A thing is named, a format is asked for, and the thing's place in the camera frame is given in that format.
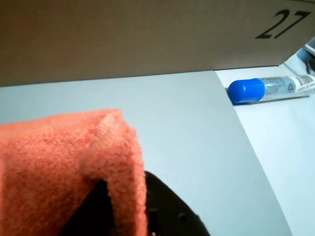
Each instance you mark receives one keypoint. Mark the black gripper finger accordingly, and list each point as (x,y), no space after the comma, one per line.
(169,216)
(93,216)

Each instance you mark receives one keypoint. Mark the orange terry towel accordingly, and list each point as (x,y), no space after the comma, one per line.
(49,159)

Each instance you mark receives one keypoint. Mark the blue capped clear tube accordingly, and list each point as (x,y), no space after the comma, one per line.
(246,89)

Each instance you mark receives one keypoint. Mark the brown cardboard monitor box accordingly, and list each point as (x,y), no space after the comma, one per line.
(123,37)

